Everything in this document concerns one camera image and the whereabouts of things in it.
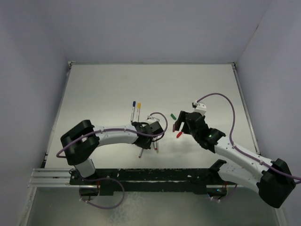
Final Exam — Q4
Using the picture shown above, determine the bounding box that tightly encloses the yellow whiteboard marker pen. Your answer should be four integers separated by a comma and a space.
136, 108, 141, 122

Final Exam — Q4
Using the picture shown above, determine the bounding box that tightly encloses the blue whiteboard marker pen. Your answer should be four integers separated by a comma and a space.
130, 106, 135, 122

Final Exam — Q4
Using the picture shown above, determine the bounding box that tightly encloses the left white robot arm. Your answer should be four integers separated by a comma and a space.
60, 120, 164, 185

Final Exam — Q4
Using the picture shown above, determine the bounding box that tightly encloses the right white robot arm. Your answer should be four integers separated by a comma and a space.
174, 111, 296, 209

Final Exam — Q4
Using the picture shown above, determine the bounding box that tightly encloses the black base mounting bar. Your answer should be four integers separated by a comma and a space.
69, 160, 226, 196

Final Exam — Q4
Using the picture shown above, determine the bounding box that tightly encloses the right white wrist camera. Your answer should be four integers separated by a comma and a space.
192, 101, 207, 116

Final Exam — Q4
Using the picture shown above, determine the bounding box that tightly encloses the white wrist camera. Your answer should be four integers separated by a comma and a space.
146, 115, 160, 124
192, 101, 207, 116

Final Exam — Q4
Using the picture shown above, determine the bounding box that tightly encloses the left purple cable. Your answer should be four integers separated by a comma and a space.
56, 112, 168, 159

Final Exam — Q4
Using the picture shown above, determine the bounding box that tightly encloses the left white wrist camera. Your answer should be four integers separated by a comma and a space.
146, 115, 160, 124

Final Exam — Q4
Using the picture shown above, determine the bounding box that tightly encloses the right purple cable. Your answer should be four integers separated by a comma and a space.
196, 93, 301, 183

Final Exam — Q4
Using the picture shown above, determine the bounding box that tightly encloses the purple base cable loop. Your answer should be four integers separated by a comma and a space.
79, 177, 125, 210

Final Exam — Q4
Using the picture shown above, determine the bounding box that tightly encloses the aluminium frame rail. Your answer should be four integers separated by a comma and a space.
231, 62, 261, 155

